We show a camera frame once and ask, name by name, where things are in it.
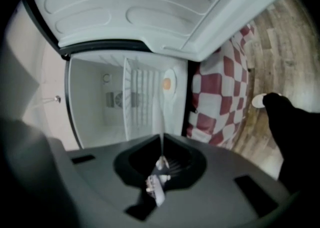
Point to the white plate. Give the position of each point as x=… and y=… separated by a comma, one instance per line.
x=163, y=126
x=172, y=74

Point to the person's right white shoe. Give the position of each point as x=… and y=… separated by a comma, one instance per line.
x=258, y=100

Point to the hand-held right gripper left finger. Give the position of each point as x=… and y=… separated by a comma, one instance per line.
x=125, y=167

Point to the round orange food item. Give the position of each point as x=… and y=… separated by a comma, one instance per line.
x=166, y=83

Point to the person's black trousers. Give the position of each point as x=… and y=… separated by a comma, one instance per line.
x=295, y=131

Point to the white mini fridge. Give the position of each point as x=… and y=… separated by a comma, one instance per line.
x=87, y=96

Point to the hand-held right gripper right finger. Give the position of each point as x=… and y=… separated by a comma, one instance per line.
x=197, y=167

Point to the ceiling sprinkler head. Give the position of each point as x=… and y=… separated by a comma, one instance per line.
x=57, y=98

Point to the red white checkered tablecloth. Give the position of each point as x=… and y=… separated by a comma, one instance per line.
x=212, y=89

